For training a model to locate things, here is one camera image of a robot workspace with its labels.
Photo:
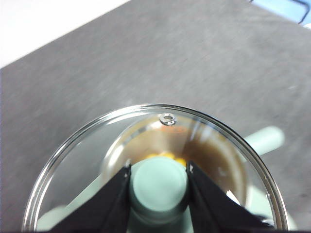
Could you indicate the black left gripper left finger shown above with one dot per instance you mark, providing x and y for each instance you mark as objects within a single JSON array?
[{"x": 107, "y": 208}]

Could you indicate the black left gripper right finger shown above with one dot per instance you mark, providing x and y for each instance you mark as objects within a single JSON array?
[{"x": 213, "y": 208}]

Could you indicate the glass lid with mint knob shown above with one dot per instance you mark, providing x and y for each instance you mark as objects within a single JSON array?
[{"x": 158, "y": 184}]

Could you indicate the yellow pumpkin with green stem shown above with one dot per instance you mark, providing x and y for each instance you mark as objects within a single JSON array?
[{"x": 167, "y": 154}]

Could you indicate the mint green breakfast machine base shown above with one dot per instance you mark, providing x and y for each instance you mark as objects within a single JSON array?
[{"x": 257, "y": 201}]

